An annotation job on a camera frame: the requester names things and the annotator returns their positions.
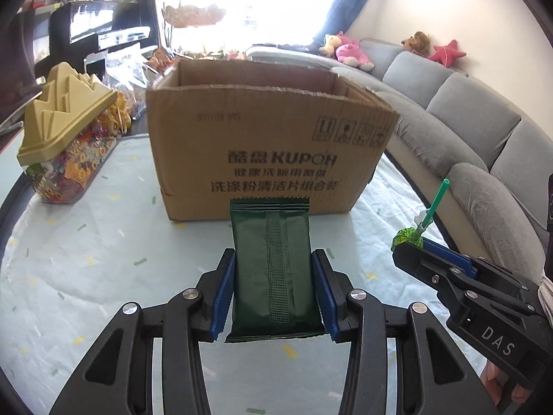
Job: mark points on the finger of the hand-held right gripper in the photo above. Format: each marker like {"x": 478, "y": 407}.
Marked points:
{"x": 423, "y": 263}
{"x": 458, "y": 261}

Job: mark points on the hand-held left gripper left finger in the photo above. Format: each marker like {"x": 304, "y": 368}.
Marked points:
{"x": 222, "y": 294}

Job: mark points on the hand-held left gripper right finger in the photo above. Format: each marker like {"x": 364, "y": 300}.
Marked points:
{"x": 324, "y": 294}

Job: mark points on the green lollipop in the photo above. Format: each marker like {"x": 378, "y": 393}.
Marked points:
{"x": 404, "y": 237}

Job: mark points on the dark green snack packet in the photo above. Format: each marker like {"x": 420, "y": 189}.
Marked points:
{"x": 272, "y": 268}

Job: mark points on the brown cardboard box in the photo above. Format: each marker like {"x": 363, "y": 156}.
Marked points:
{"x": 259, "y": 138}

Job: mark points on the person's right hand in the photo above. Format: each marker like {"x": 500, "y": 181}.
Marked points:
{"x": 492, "y": 376}

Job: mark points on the light printed tablecloth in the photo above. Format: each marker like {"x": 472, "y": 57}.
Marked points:
{"x": 108, "y": 246}

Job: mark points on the grey curved sofa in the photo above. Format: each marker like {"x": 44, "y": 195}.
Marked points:
{"x": 475, "y": 112}

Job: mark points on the red star plush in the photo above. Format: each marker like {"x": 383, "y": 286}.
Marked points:
{"x": 447, "y": 52}

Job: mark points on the brown plush toy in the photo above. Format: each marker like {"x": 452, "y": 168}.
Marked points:
{"x": 417, "y": 43}

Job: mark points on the clear candy jar yellow lid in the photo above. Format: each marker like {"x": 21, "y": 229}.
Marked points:
{"x": 65, "y": 138}

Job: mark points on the pink plush toy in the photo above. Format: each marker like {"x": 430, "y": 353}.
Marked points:
{"x": 352, "y": 52}

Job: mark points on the yellow plush bear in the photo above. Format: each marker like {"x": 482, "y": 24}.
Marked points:
{"x": 329, "y": 45}

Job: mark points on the clear plastic snack bag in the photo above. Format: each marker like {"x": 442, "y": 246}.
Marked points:
{"x": 127, "y": 69}

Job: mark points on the dark blue curtain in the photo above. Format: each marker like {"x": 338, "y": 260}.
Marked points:
{"x": 144, "y": 4}

